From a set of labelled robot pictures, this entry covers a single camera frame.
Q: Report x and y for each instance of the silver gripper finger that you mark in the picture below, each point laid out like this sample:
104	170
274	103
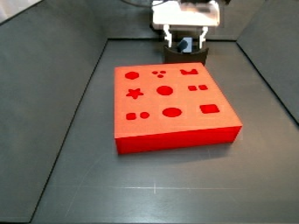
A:
167	35
202	37

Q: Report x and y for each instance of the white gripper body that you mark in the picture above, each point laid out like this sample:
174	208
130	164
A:
185	14

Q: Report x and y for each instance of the blue arch bar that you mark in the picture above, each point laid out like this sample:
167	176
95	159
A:
185	46

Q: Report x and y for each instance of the black curved fixture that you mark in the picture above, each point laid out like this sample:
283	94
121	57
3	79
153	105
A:
181	57

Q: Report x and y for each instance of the red shape-sorter block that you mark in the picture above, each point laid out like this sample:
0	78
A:
170	107

